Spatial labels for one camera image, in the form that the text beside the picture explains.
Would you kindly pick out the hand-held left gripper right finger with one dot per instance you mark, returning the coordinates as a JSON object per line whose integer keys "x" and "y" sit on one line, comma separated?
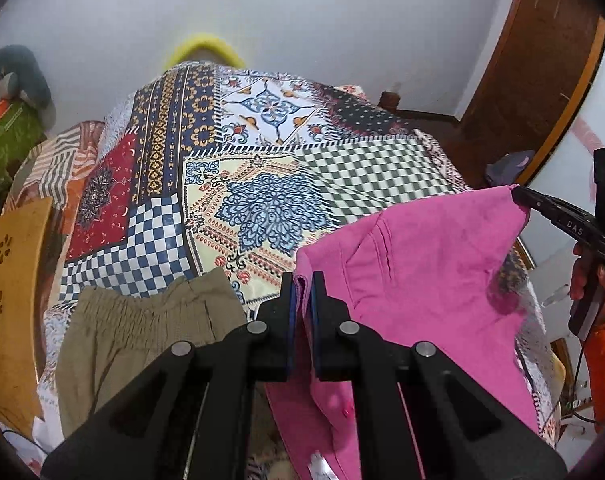
{"x": 314, "y": 330}

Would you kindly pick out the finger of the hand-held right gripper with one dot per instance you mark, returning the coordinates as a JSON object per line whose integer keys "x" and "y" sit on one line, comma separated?
{"x": 552, "y": 212}

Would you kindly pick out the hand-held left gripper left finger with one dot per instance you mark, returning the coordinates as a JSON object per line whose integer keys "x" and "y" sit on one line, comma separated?
{"x": 292, "y": 325}

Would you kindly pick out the pink pants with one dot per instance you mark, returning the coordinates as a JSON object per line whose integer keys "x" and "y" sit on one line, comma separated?
{"x": 422, "y": 270}

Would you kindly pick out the khaki pants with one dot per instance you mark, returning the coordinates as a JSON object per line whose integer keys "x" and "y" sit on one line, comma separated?
{"x": 132, "y": 310}

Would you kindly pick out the person's right hand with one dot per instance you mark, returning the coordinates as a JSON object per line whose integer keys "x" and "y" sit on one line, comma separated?
{"x": 578, "y": 275}

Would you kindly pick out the grey-purple cloth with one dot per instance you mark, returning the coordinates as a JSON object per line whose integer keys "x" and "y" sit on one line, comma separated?
{"x": 507, "y": 166}

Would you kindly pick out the wood framed mirror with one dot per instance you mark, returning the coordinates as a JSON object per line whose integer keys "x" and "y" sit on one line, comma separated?
{"x": 572, "y": 125}

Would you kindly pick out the patchwork printed bedspread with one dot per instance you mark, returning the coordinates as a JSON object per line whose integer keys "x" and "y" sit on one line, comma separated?
{"x": 262, "y": 200}

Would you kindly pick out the brown wooden door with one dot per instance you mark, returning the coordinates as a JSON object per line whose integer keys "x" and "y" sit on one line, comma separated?
{"x": 532, "y": 60}

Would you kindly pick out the yellow pillow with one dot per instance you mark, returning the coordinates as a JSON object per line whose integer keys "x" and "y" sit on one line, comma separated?
{"x": 202, "y": 42}

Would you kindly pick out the wooden bed post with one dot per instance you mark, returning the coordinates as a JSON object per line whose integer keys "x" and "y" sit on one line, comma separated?
{"x": 388, "y": 100}

